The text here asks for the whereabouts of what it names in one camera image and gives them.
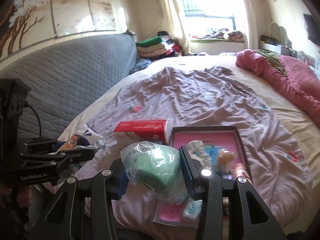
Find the mauve dotted bed sheet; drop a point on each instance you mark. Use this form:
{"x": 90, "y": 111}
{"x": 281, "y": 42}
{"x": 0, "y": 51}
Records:
{"x": 211, "y": 97}

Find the tree painting wall panel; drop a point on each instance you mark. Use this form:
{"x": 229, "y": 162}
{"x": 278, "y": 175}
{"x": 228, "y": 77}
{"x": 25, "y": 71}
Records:
{"x": 28, "y": 22}

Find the clothes pile on windowsill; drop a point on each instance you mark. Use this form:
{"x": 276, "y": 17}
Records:
{"x": 222, "y": 35}

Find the grey quilted headboard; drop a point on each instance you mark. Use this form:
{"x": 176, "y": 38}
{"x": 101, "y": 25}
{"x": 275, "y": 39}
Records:
{"x": 68, "y": 77}

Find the white frilly fabric item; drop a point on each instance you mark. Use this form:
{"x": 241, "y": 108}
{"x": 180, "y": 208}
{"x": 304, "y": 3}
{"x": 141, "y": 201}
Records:
{"x": 197, "y": 152}

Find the folded clothes stack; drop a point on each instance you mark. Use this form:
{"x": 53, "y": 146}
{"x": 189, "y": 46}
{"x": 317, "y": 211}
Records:
{"x": 159, "y": 47}

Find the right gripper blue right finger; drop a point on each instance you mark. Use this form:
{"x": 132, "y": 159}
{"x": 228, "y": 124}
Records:
{"x": 191, "y": 169}

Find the black wall television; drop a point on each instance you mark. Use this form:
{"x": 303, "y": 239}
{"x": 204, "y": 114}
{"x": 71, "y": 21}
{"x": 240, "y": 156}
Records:
{"x": 312, "y": 29}

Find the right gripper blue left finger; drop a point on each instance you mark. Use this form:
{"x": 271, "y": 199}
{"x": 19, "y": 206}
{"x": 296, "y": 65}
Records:
{"x": 119, "y": 180}

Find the green item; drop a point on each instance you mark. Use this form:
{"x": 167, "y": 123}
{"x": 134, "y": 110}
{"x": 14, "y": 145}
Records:
{"x": 157, "y": 167}

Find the blonde doll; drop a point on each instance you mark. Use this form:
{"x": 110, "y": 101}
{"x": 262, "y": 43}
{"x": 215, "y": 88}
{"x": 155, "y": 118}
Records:
{"x": 227, "y": 167}

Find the light blue wipes pack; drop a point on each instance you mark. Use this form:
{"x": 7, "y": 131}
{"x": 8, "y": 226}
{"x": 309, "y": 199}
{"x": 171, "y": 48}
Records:
{"x": 192, "y": 210}

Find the red white tissue box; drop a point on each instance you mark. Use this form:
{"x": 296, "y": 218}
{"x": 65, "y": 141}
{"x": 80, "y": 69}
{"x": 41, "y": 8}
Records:
{"x": 129, "y": 132}

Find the printed snack packet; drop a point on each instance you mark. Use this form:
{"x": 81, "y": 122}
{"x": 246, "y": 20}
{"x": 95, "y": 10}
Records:
{"x": 84, "y": 137}

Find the window with curtains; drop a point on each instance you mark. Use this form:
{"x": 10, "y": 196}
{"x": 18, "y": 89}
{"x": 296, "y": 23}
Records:
{"x": 189, "y": 20}

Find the pink rolled quilt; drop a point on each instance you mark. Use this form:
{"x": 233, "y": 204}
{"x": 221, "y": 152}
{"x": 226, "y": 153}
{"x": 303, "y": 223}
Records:
{"x": 292, "y": 78}

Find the pink shallow tray box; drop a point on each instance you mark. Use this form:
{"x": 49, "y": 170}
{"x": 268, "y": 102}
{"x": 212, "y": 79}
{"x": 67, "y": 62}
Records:
{"x": 218, "y": 148}

